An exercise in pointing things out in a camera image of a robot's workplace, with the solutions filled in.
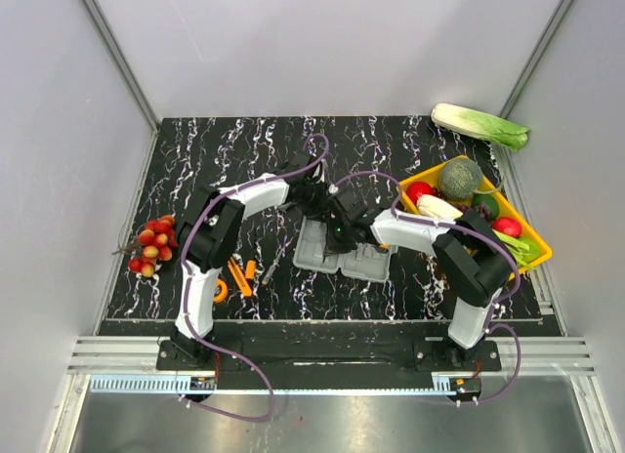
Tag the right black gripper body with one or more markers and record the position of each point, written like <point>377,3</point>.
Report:
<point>338,239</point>

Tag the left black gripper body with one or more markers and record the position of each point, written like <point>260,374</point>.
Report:
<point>312,205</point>

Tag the grey plastic tool case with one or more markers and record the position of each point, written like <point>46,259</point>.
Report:
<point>366,262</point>

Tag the short orange screwdriver handle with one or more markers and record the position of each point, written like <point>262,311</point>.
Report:
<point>250,270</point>

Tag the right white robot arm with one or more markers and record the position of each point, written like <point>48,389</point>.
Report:
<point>476,263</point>

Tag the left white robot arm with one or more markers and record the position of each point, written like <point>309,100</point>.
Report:
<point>209,231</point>

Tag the toy red tomato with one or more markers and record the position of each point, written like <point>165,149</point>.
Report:
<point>417,189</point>

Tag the toy white endive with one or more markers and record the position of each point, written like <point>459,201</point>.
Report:
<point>434,207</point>

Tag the orange utility knife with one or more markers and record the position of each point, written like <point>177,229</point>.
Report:
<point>239,278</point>

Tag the toy cantaloupe melon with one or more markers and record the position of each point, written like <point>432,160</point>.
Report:
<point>459,178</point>

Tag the toy purple grapes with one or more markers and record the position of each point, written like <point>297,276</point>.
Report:
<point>483,209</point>

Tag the orange tape measure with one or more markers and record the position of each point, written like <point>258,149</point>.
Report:
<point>221,291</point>

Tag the toy green avocado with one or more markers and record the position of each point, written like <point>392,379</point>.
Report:
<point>486,198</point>

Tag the toy napa cabbage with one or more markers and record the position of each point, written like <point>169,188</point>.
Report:
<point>480,125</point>

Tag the toy red apple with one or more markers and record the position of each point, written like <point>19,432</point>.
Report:
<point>508,226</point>

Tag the yellow plastic bin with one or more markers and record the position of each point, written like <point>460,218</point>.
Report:
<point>506,209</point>

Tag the toy lychee bunch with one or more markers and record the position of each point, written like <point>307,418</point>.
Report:
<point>153,246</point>

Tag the toy green leafy vegetable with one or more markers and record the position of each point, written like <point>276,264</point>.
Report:
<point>525,251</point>

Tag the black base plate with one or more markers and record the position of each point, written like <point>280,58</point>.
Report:
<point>423,346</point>

